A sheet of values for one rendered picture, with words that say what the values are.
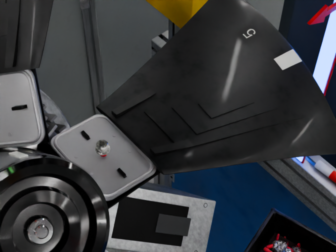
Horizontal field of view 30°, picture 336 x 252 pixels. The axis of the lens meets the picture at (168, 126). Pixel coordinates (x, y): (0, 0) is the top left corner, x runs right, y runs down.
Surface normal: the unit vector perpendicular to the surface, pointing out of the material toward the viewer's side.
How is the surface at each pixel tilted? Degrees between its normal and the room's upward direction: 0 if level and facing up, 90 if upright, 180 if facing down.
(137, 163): 6
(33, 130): 53
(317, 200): 90
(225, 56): 12
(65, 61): 90
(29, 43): 48
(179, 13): 90
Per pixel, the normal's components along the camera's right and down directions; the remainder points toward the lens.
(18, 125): -0.33, 0.21
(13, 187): 0.50, 0.07
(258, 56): 0.24, -0.48
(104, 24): 0.65, 0.61
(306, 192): -0.76, 0.50
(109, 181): 0.09, -0.67
